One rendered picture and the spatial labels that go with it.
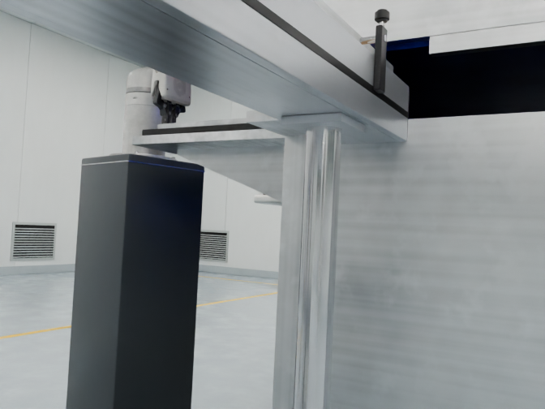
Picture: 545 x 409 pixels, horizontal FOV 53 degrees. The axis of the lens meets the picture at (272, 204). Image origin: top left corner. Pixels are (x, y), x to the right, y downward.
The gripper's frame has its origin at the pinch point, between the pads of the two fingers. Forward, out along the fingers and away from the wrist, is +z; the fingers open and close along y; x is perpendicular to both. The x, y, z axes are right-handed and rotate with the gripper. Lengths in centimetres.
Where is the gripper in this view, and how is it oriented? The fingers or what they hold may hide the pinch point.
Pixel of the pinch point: (168, 125)
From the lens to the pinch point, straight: 135.9
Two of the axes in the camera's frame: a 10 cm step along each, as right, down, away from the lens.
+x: -8.7, -0.2, 5.0
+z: -0.5, 10.0, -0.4
